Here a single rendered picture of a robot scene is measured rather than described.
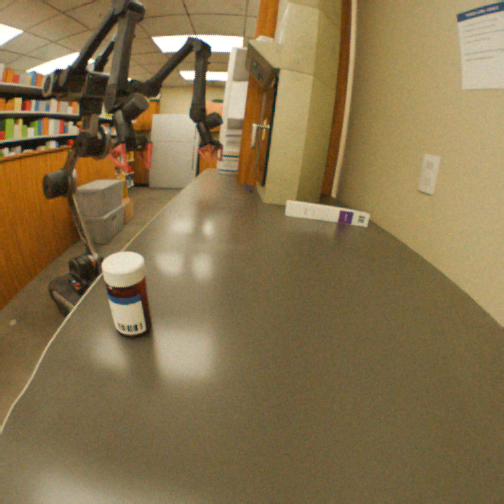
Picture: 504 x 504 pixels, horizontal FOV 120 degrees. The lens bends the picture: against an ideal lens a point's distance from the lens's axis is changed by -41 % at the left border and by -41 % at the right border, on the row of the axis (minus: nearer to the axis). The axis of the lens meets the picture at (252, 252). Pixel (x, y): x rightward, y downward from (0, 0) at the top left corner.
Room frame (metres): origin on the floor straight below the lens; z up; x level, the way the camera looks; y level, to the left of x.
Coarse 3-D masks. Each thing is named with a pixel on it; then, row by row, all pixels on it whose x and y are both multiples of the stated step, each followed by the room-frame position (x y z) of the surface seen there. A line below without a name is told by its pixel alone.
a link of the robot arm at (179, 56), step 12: (192, 36) 1.16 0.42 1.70; (180, 48) 1.19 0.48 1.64; (192, 48) 1.19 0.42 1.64; (204, 48) 1.16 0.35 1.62; (168, 60) 1.21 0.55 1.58; (180, 60) 1.21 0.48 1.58; (168, 72) 1.23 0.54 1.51; (144, 84) 1.22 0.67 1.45; (156, 84) 1.24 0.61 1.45; (156, 96) 1.31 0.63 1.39
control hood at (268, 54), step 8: (256, 40) 0.80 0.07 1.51; (248, 48) 0.86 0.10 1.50; (256, 48) 0.81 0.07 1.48; (264, 48) 0.81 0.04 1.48; (272, 48) 0.81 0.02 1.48; (280, 48) 0.81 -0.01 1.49; (248, 56) 0.93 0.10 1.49; (256, 56) 0.86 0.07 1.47; (264, 56) 0.81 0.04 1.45; (272, 56) 0.81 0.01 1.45; (280, 56) 0.81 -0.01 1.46; (248, 64) 1.02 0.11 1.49; (264, 64) 0.86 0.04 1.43; (272, 64) 0.81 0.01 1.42; (280, 64) 0.82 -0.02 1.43; (272, 72) 0.87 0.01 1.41; (256, 80) 1.11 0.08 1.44; (264, 80) 1.01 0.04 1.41
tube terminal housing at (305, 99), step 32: (288, 32) 0.82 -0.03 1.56; (320, 32) 0.85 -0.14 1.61; (288, 64) 0.82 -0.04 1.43; (320, 64) 0.86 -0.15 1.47; (288, 96) 0.82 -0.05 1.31; (320, 96) 0.88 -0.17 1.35; (288, 128) 0.82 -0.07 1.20; (320, 128) 0.91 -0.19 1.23; (288, 160) 0.82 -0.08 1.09; (320, 160) 0.94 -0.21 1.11; (288, 192) 0.82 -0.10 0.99; (320, 192) 0.98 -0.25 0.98
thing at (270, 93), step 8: (272, 80) 0.89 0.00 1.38; (272, 88) 0.86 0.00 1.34; (272, 96) 0.83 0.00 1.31; (264, 104) 1.08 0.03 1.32; (272, 104) 0.82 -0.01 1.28; (264, 112) 1.03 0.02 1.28; (272, 112) 0.82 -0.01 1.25; (264, 120) 0.99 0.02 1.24; (264, 136) 0.92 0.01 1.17; (264, 144) 0.88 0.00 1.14; (264, 152) 0.85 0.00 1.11; (264, 160) 0.82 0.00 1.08; (256, 168) 1.08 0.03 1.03; (264, 168) 0.82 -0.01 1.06; (256, 176) 1.03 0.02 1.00; (264, 176) 0.82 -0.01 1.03
